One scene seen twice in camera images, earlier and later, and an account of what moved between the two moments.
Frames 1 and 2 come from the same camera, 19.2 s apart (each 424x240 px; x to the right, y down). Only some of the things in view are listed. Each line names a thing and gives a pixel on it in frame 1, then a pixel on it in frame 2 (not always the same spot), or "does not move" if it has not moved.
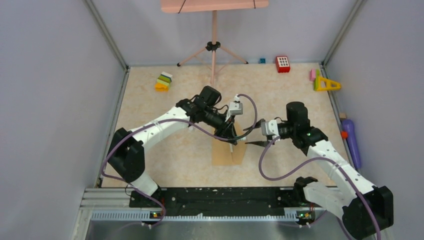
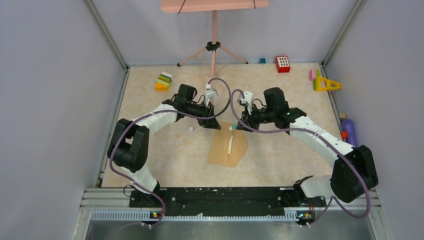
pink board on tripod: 189,6 does not move
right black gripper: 263,143 -> 249,119
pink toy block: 312,75 does not move
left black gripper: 226,130 -> 209,123
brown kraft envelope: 221,153 does not move
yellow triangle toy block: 330,84 does not move
